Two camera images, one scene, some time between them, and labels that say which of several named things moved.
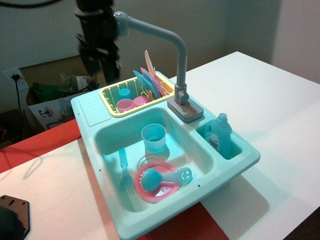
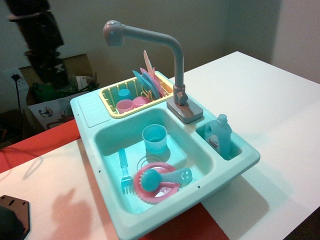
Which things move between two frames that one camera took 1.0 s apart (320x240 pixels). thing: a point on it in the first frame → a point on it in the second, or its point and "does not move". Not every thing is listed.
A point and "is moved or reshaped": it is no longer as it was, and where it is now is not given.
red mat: (15, 154) does not move
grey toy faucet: (181, 107) is moved or reshaped
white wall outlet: (9, 83) does not move
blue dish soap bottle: (218, 133) does not move
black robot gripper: (97, 40) → (45, 42)
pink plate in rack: (156, 81) does not move
